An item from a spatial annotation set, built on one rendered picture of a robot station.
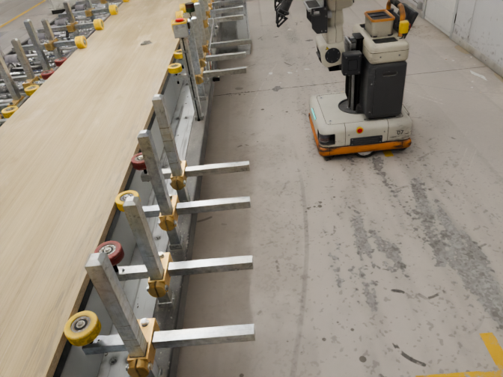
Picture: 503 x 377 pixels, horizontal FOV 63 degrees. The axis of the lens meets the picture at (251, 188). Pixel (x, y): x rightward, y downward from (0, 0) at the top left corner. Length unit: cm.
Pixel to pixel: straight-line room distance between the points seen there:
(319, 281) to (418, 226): 72
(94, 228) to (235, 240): 127
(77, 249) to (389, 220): 185
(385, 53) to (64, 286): 231
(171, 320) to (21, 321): 39
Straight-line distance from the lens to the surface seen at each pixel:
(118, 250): 125
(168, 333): 111
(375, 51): 284
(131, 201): 106
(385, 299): 220
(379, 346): 204
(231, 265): 124
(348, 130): 299
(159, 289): 123
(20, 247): 145
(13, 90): 281
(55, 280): 127
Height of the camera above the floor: 172
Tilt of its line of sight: 37 degrees down
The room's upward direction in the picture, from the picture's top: 8 degrees counter-clockwise
